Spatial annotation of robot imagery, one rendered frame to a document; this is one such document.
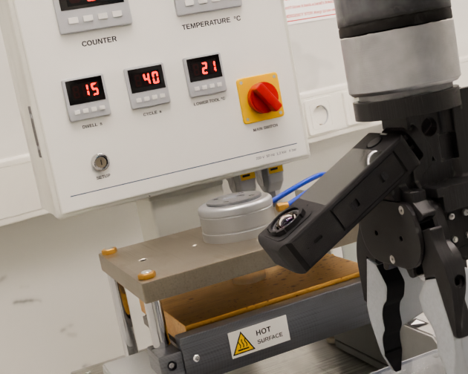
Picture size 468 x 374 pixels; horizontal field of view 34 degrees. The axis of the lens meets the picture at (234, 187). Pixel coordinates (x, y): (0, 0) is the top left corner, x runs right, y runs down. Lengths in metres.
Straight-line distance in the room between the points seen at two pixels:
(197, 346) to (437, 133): 0.30
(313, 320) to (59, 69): 0.39
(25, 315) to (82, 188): 0.47
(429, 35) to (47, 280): 0.94
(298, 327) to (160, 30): 0.39
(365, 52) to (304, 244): 0.13
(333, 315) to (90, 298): 0.67
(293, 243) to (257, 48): 0.51
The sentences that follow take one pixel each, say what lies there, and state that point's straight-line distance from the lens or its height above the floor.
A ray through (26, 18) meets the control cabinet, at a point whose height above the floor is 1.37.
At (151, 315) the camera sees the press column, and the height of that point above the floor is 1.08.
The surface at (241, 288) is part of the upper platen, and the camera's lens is 0.80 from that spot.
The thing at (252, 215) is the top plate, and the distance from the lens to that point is 0.78.
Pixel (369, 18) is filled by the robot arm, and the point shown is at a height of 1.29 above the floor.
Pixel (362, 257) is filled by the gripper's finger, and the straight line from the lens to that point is 0.59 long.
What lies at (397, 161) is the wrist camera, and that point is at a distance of 0.51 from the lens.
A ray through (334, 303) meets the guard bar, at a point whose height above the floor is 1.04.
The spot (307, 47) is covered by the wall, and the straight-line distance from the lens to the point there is 1.60.
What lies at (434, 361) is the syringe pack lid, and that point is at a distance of 0.70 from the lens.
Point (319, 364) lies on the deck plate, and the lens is 0.92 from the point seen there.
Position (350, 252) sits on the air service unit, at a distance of 1.03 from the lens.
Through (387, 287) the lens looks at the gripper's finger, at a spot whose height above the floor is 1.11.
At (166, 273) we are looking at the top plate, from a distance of 0.71.
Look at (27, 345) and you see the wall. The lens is 1.33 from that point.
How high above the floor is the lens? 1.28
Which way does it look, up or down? 8 degrees down
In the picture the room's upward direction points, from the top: 11 degrees counter-clockwise
